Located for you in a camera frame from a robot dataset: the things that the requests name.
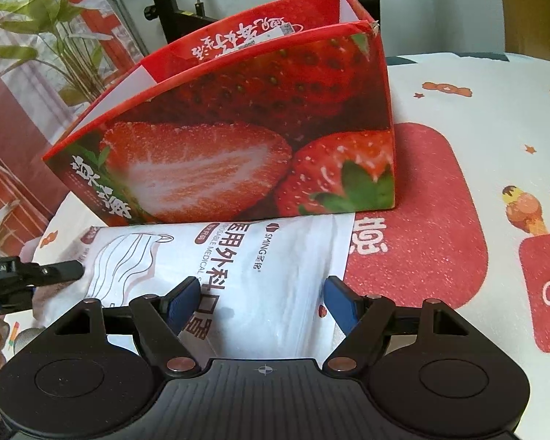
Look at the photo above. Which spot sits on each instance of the white face mask packet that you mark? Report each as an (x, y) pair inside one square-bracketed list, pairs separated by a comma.
[(266, 275)]

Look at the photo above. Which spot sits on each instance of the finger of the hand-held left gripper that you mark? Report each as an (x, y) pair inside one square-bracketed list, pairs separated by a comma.
[(57, 271)]

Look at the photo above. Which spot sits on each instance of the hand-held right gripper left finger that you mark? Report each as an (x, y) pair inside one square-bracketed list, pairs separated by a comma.
[(186, 301)]

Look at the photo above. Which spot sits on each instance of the red strawberry print box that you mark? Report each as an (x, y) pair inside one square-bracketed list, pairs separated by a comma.
[(238, 146)]

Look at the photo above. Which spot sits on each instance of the black exercise bike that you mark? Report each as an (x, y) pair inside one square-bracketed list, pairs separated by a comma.
[(183, 18)]

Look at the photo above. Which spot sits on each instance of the printed bed sheet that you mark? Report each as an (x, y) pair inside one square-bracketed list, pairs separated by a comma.
[(467, 101)]

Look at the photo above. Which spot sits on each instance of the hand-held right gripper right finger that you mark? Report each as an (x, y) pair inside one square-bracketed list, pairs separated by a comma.
[(336, 297)]

